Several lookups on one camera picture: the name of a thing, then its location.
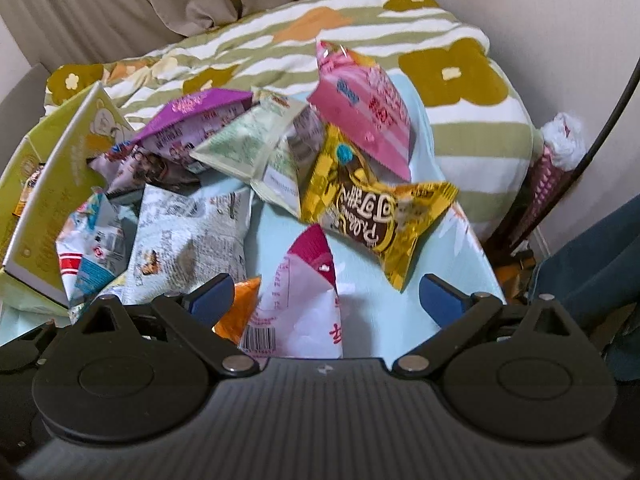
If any purple snack packet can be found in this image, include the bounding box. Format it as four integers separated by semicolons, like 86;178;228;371
132;87;253;161

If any dark teal cloth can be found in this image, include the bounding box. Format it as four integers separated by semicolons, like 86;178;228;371
530;197;640;381

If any pink cone plush toy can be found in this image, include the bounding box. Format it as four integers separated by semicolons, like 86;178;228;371
530;112;586;221

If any beige curtain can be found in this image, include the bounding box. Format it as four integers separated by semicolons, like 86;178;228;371
0;0;431;76

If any black cable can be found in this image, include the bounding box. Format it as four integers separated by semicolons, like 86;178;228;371
482;52;640;256

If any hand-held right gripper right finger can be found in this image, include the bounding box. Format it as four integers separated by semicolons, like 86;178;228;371
392;274;576;377

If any grey headboard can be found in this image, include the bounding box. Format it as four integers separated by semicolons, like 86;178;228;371
0;62;51;126

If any yellow gold snack packet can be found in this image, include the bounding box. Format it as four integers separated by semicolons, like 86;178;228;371
300;125;460;292

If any pale green snack packet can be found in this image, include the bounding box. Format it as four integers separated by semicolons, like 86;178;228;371
190;92;326;221

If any pink snack packet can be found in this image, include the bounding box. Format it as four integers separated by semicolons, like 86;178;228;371
306;40;413;183

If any blue white red snack packet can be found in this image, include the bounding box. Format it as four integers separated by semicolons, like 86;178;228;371
55;187;138;311

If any yellow and black object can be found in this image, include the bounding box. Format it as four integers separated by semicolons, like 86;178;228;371
500;255;536;306

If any flower striped blanket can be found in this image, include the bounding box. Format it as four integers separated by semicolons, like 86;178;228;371
44;0;543;241

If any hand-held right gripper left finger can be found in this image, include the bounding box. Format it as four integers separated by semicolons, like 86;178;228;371
74;274;261;377

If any grey photo-print snack packet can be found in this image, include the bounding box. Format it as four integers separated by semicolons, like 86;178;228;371
90;137;201;201

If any light blue bed sheet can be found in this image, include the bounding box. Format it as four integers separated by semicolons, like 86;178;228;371
0;75;507;361

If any green cardboard storage box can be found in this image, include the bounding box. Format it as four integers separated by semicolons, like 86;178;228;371
0;82;138;311

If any white printed snack packet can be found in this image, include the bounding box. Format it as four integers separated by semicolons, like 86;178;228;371
122;185;253;306

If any magenta and white snack packet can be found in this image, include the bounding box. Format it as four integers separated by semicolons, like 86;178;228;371
239;224;346;361

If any orange snack packet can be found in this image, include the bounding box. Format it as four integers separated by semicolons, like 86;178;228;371
212;277;262;346

